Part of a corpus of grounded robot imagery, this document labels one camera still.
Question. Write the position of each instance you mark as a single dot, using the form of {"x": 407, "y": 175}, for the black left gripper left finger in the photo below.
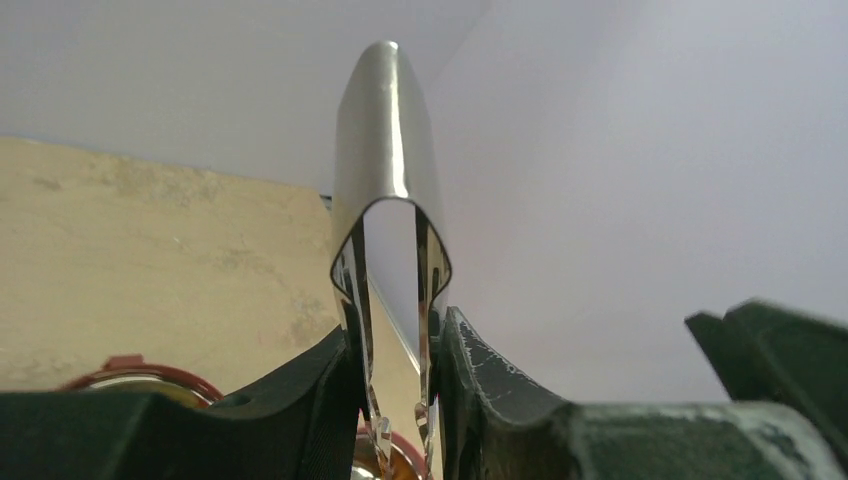
{"x": 297, "y": 422}

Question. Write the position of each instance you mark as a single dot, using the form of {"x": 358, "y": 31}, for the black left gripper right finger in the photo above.
{"x": 498, "y": 423}

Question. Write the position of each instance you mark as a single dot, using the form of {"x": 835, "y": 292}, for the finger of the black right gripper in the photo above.
{"x": 764, "y": 352}

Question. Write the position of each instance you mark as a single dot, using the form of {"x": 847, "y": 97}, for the steel food tongs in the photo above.
{"x": 384, "y": 152}

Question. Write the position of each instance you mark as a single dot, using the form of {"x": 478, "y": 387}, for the dark red steel lunch pot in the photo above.
{"x": 132, "y": 373}

